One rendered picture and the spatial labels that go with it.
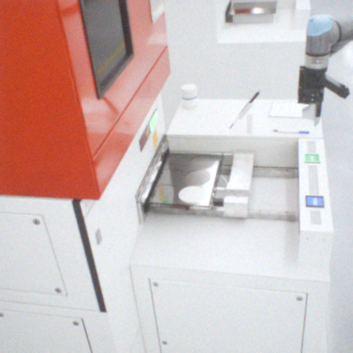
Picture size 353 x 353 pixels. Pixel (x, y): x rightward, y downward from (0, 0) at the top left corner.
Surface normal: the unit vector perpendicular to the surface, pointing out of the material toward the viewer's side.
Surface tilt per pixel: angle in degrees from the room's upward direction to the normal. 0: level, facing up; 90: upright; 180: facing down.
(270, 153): 90
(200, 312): 90
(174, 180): 0
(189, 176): 0
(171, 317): 90
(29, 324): 90
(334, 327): 0
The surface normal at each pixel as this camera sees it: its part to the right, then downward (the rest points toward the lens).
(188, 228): -0.08, -0.83
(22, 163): -0.20, 0.56
